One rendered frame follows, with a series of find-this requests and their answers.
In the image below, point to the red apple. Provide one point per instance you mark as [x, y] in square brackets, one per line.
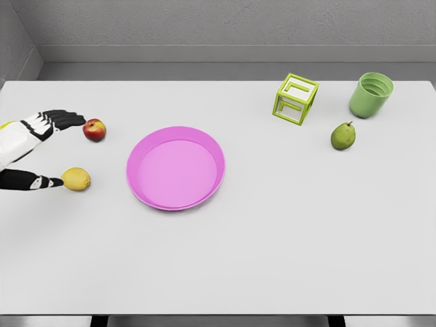
[94, 129]

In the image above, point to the green pear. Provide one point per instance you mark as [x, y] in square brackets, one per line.
[342, 136]

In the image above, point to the green cup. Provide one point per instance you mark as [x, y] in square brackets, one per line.
[370, 96]

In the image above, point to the pink plate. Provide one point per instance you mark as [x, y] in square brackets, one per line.
[175, 169]

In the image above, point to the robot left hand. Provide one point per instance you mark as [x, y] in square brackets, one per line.
[15, 141]

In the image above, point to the green letter block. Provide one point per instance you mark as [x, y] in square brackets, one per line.
[295, 98]

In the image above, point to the yellow lemon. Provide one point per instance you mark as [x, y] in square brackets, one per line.
[76, 178]

